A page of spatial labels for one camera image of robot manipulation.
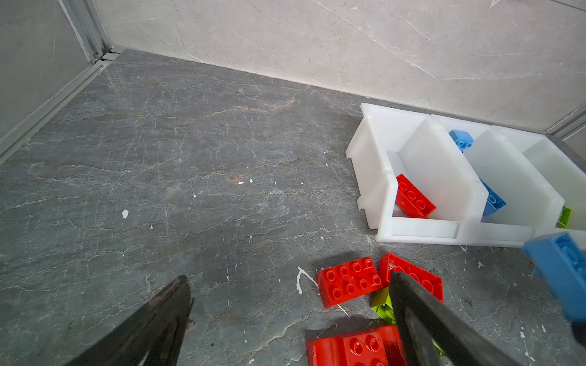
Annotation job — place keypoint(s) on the red lego brick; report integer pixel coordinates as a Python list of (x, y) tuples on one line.
[(391, 263), (411, 201), (348, 281)]

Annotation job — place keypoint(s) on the white three-compartment bin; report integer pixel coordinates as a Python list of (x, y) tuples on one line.
[(528, 171)]

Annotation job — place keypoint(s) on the red arch lego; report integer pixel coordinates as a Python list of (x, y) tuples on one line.
[(380, 346)]

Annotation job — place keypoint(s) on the green lego brick top pile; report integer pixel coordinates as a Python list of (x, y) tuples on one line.
[(382, 305)]

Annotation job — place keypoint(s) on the blue lego brick top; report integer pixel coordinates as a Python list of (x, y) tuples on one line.
[(494, 202)]

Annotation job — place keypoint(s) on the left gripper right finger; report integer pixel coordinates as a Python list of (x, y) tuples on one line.
[(423, 320)]

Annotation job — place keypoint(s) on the blue lego brick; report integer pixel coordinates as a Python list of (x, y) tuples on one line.
[(561, 263), (462, 139), (494, 202)]

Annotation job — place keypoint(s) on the green lego brick bottom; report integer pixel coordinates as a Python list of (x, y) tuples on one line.
[(564, 217)]

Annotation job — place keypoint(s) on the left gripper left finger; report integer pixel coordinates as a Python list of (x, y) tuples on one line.
[(153, 335)]

